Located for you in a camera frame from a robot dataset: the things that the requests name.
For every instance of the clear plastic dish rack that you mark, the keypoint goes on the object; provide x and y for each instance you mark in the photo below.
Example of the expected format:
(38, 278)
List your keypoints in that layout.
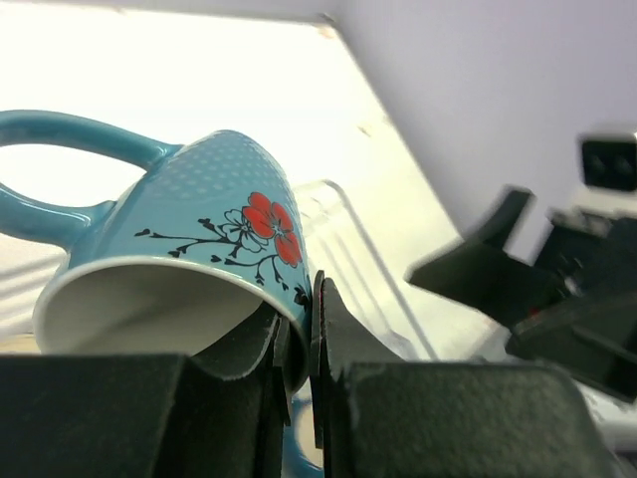
(413, 323)

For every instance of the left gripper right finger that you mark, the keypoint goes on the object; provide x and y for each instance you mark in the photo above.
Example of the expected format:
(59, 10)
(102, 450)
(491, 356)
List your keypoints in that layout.
(378, 415)

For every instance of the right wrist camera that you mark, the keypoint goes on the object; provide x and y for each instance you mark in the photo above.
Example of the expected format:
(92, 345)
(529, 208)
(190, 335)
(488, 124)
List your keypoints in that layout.
(607, 169)

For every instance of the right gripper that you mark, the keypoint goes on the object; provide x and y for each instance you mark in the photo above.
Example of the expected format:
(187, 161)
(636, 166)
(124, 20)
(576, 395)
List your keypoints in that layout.
(583, 319)

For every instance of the light blue floral mug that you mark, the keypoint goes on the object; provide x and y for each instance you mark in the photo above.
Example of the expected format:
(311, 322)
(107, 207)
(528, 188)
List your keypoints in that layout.
(208, 236)

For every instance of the dark blue ribbed mug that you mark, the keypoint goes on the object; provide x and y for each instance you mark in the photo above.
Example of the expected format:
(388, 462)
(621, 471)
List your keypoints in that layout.
(301, 457)

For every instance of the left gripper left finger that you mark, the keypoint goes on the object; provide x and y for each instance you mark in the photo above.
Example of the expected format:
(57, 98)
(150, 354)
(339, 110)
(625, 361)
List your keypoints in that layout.
(220, 414)

